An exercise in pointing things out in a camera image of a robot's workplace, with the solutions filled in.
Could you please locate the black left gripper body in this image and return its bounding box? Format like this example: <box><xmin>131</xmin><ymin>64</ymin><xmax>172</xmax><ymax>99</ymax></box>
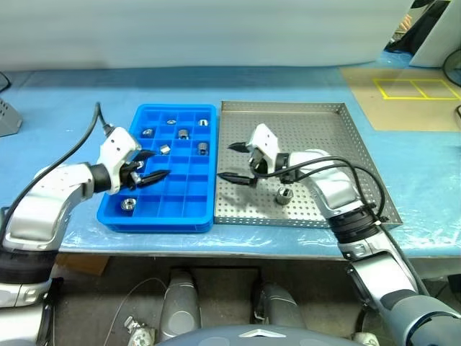
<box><xmin>120</xmin><ymin>158</ymin><xmax>147</xmax><ymax>191</ymax></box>

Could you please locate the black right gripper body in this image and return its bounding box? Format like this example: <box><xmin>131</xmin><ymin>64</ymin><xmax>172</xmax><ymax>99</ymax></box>
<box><xmin>247</xmin><ymin>149</ymin><xmax>271</xmax><ymax>185</ymax></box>

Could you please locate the blue plastic compartment tray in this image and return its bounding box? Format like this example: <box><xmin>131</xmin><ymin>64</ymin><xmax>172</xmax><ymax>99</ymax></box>
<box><xmin>95</xmin><ymin>103</ymin><xmax>218</xmax><ymax>234</ymax></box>

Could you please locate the perforated steel tray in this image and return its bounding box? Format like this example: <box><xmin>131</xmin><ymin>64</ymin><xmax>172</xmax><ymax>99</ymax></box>
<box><xmin>213</xmin><ymin>100</ymin><xmax>403</xmax><ymax>230</ymax></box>

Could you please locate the brown cardboard piece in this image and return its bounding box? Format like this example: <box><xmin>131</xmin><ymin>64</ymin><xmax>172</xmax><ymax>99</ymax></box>
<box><xmin>57</xmin><ymin>254</ymin><xmax>109</xmax><ymax>277</ymax></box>

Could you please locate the blue plastic table cover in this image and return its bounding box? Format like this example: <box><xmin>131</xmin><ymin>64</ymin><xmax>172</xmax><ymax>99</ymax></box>
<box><xmin>0</xmin><ymin>66</ymin><xmax>461</xmax><ymax>259</ymax></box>

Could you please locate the white foam backdrop sheet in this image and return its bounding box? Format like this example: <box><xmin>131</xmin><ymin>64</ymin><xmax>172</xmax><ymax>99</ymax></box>
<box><xmin>0</xmin><ymin>0</ymin><xmax>415</xmax><ymax>71</ymax></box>

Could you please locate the grey rounded leg shell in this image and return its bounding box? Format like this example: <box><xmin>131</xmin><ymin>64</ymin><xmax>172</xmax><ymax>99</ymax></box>
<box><xmin>251</xmin><ymin>283</ymin><xmax>307</xmax><ymax>329</ymax></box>
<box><xmin>160</xmin><ymin>270</ymin><xmax>201</xmax><ymax>342</ymax></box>

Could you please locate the grey metal stand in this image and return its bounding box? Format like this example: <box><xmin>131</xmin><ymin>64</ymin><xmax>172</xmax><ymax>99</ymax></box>
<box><xmin>0</xmin><ymin>97</ymin><xmax>23</xmax><ymax>138</ymax></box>

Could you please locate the brown cardboard mat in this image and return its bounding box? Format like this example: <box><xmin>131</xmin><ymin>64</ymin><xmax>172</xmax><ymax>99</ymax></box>
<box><xmin>341</xmin><ymin>67</ymin><xmax>461</xmax><ymax>131</ymax></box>

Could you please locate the white floor foot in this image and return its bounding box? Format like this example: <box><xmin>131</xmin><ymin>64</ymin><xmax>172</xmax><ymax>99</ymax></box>
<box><xmin>124</xmin><ymin>316</ymin><xmax>156</xmax><ymax>346</ymax></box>

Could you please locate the dark grey rounded torso cover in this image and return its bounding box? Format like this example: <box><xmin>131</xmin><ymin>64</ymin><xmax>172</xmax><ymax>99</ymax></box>
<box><xmin>154</xmin><ymin>324</ymin><xmax>349</xmax><ymax>346</ymax></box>

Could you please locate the white upright board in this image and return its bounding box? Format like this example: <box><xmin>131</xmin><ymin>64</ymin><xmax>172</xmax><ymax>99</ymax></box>
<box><xmin>408</xmin><ymin>0</ymin><xmax>461</xmax><ymax>68</ymax></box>

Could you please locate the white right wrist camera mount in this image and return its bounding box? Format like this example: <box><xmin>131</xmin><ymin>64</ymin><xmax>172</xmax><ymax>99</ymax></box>
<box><xmin>247</xmin><ymin>123</ymin><xmax>281</xmax><ymax>170</ymax></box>

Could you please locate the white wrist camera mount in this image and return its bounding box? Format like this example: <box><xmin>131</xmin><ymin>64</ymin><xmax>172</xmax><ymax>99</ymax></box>
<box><xmin>247</xmin><ymin>123</ymin><xmax>281</xmax><ymax>170</ymax></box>
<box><xmin>96</xmin><ymin>126</ymin><xmax>143</xmax><ymax>195</ymax></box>

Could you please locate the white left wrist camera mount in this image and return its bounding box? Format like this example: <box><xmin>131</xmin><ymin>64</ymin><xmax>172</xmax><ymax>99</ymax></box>
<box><xmin>96</xmin><ymin>126</ymin><xmax>143</xmax><ymax>195</ymax></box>

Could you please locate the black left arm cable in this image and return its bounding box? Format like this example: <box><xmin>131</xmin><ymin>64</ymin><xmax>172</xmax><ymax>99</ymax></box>
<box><xmin>0</xmin><ymin>102</ymin><xmax>116</xmax><ymax>235</ymax></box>

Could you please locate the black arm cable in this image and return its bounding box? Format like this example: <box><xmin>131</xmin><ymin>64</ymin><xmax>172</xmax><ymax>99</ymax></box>
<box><xmin>0</xmin><ymin>102</ymin><xmax>116</xmax><ymax>235</ymax></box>
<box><xmin>284</xmin><ymin>162</ymin><xmax>433</xmax><ymax>300</ymax></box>
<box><xmin>251</xmin><ymin>154</ymin><xmax>367</xmax><ymax>208</ymax></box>

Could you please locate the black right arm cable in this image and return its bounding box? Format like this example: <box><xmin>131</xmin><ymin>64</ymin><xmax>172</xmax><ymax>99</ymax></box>
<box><xmin>251</xmin><ymin>154</ymin><xmax>367</xmax><ymax>208</ymax></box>
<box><xmin>284</xmin><ymin>162</ymin><xmax>433</xmax><ymax>300</ymax></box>

